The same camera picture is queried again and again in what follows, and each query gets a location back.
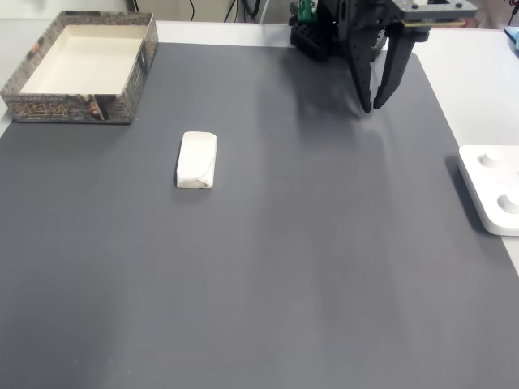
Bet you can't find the white rectangular block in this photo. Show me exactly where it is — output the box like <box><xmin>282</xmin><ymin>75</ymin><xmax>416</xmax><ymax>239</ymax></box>
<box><xmin>175</xmin><ymin>130</ymin><xmax>219</xmax><ymax>190</ymax></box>

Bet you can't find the printed open cardboard box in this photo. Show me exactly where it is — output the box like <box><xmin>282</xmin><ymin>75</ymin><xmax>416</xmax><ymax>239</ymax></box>
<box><xmin>0</xmin><ymin>11</ymin><xmax>159</xmax><ymax>125</ymax></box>

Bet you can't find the green table clamp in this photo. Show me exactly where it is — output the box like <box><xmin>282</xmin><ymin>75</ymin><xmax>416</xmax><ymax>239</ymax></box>
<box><xmin>298</xmin><ymin>0</ymin><xmax>318</xmax><ymax>24</ymax></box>

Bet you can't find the white square stand base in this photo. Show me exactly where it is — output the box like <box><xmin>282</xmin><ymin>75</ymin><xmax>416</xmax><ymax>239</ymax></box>
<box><xmin>457</xmin><ymin>144</ymin><xmax>519</xmax><ymax>237</ymax></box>

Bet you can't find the dark gray table mat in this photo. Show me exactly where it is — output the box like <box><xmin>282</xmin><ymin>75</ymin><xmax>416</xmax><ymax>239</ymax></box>
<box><xmin>0</xmin><ymin>42</ymin><xmax>519</xmax><ymax>389</ymax></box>

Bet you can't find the black gripper camera mount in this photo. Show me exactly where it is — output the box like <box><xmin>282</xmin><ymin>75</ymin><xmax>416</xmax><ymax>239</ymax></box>
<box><xmin>391</xmin><ymin>0</ymin><xmax>478</xmax><ymax>30</ymax></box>

